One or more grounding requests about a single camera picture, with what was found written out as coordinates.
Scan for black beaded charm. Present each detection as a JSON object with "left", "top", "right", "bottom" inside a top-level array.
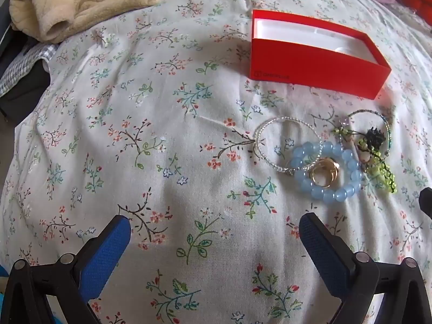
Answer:
[{"left": 365, "top": 127, "right": 386, "bottom": 150}]

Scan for green bead bracelet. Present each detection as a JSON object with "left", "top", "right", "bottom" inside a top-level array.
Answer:
[{"left": 357, "top": 138, "right": 399, "bottom": 194}]

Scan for floral bedsheet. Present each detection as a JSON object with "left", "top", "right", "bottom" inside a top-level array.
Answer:
[{"left": 0, "top": 0, "right": 432, "bottom": 324}]

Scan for grey checked cloth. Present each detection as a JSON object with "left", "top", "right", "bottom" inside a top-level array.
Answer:
[{"left": 0, "top": 42, "right": 56, "bottom": 99}]

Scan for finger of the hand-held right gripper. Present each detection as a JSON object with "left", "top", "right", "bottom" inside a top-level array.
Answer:
[{"left": 418, "top": 187, "right": 432, "bottom": 222}]

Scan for blue bead bracelet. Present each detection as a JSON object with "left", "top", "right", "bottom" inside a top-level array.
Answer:
[{"left": 289, "top": 141, "right": 363, "bottom": 207}]

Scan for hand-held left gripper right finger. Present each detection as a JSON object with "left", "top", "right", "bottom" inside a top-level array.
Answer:
[{"left": 299, "top": 212, "right": 432, "bottom": 324}]

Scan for dark clothing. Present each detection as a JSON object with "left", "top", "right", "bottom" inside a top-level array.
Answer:
[{"left": 0, "top": 23, "right": 51, "bottom": 124}]

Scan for clear bead bracelet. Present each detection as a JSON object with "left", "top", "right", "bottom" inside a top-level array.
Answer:
[{"left": 254, "top": 116, "right": 324, "bottom": 177}]

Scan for gold interlocked ring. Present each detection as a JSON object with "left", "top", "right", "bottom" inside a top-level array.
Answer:
[{"left": 310, "top": 157, "right": 341, "bottom": 188}]

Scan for red cardboard box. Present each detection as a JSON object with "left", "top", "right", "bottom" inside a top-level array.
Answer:
[{"left": 249, "top": 9, "right": 392, "bottom": 101}]

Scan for beige fleece blanket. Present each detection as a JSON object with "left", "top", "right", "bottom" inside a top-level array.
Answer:
[{"left": 9, "top": 0, "right": 184, "bottom": 44}]

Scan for thin multicolour bead bracelet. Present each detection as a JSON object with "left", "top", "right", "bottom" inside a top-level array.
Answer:
[{"left": 337, "top": 109, "right": 393, "bottom": 150}]

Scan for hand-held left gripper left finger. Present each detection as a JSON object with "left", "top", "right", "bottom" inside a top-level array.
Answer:
[{"left": 0, "top": 215, "right": 131, "bottom": 324}]

